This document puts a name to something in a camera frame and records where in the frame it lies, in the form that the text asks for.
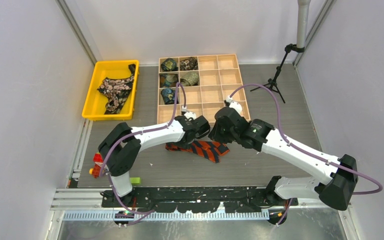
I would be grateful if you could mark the yellow plastic bin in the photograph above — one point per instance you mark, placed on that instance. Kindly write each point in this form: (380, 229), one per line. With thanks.
(94, 105)

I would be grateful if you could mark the rolled blue teal tie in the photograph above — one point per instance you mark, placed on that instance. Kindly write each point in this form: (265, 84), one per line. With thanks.
(169, 96)

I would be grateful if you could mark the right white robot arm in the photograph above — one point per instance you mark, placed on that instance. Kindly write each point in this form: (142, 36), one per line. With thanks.
(332, 179)

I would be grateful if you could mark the rolled green paisley tie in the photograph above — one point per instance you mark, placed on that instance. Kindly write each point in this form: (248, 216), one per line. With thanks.
(169, 65)

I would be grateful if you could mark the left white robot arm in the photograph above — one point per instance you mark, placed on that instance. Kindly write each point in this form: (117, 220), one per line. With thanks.
(121, 147)

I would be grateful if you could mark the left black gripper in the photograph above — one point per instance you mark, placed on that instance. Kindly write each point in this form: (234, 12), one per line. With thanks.
(183, 145)

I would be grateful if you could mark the colourful toy car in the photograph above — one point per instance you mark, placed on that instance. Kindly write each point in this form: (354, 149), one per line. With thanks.
(98, 161)

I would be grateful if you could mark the green block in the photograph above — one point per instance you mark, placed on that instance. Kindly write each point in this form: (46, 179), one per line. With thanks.
(135, 180)

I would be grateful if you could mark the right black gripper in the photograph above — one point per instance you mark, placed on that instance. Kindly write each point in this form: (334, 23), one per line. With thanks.
(215, 134)

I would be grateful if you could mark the black mini tripod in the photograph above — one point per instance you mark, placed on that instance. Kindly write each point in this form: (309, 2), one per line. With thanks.
(272, 83)

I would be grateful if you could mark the orange navy striped tie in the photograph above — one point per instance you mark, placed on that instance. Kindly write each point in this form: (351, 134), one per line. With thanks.
(210, 150)

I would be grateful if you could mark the aluminium front rail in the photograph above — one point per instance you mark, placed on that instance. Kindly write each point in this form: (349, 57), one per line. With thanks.
(86, 205)

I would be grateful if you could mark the grey metal pole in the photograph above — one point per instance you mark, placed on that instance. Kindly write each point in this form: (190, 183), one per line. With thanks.
(302, 21)

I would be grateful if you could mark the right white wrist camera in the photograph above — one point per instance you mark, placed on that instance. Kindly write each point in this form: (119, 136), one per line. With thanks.
(231, 103)

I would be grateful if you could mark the rolled dark floral tie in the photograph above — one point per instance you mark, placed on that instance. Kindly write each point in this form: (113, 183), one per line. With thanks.
(188, 64)

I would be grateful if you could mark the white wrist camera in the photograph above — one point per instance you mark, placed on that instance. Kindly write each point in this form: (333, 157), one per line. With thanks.
(231, 103)
(189, 115)

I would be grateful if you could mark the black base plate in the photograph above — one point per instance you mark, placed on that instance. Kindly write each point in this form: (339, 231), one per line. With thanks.
(234, 199)

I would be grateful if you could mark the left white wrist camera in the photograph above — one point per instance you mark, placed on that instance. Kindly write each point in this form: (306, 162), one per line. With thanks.
(189, 115)

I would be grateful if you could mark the wooden grid organizer box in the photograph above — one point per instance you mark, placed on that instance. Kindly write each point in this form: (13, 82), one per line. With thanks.
(219, 76)

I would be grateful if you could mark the rolled blue gold tie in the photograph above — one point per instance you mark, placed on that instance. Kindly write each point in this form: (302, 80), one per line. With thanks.
(168, 80)

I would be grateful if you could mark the black pink floral tie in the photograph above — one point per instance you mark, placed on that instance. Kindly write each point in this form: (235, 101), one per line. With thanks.
(117, 91)

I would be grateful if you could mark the rolled beige paisley tie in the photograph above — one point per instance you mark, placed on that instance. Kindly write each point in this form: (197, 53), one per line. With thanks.
(190, 78)

